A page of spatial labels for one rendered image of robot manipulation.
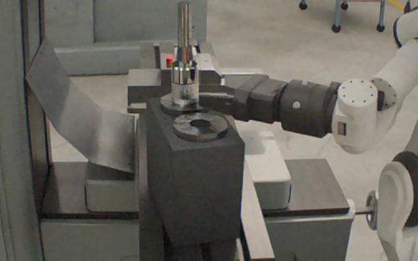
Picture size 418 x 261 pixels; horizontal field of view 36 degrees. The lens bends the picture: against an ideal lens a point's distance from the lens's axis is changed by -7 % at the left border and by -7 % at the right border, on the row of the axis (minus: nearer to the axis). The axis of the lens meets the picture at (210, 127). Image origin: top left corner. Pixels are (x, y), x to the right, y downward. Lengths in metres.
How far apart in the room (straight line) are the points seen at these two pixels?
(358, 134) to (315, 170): 0.79
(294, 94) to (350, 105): 0.10
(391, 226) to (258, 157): 0.57
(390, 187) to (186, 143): 0.39
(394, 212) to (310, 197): 0.54
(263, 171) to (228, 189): 0.52
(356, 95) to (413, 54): 0.17
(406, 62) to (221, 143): 0.35
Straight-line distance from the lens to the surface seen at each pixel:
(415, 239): 1.26
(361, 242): 2.89
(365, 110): 1.04
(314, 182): 1.79
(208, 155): 1.08
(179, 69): 1.16
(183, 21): 1.14
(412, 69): 1.16
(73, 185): 1.75
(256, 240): 1.18
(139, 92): 1.65
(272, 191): 1.62
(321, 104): 1.07
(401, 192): 1.20
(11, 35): 1.43
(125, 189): 1.59
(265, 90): 1.11
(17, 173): 1.54
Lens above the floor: 1.59
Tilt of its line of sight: 25 degrees down
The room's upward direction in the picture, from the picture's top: 2 degrees clockwise
